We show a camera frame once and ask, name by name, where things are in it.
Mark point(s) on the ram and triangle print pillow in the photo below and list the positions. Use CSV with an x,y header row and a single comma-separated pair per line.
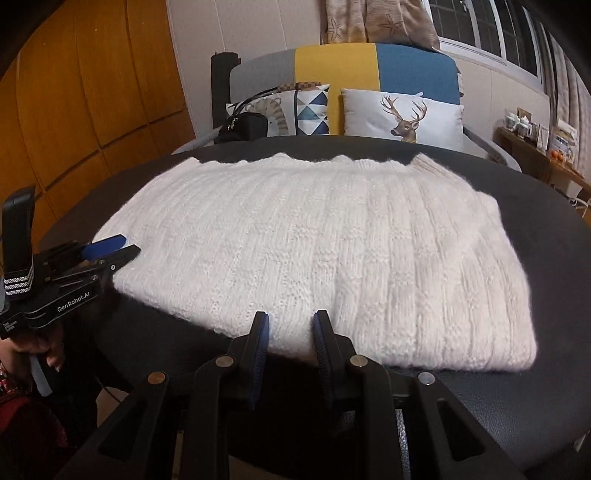
x,y
314,115

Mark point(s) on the beige patterned curtain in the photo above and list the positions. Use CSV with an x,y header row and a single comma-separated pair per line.
x,y
351,21
572,78

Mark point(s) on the white knit sweater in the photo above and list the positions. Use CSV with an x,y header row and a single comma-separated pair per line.
x,y
300,240

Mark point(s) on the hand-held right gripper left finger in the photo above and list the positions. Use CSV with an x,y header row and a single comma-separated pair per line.
x,y
261,350

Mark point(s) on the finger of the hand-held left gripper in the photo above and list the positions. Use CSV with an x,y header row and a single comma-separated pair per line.
x,y
122,254
108,243

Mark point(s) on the black handbag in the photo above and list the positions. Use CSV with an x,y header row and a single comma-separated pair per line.
x,y
251,127

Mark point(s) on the wooden shelf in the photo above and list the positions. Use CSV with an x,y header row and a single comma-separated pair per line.
x,y
521,147

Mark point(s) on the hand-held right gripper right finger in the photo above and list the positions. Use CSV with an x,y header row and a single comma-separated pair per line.
x,y
321,355

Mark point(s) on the person's red patterned clothing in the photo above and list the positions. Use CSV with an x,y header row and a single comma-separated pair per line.
x,y
23,429

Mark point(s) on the wooden wardrobe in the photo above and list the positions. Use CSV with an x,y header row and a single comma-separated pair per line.
x,y
92,92

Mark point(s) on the white framed window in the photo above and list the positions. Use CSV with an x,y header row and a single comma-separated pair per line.
x,y
466,23

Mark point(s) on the deer print white pillow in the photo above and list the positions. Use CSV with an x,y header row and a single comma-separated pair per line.
x,y
364,115

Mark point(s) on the clear glass jar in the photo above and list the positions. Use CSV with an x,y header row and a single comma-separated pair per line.
x,y
511,121
526,129

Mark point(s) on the grey yellow blue sofa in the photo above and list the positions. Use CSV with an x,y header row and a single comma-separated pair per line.
x,y
337,64

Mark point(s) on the person's left hand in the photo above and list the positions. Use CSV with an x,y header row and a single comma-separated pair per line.
x,y
46,341

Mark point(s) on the brown checkered bag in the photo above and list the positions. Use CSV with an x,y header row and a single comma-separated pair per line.
x,y
298,85

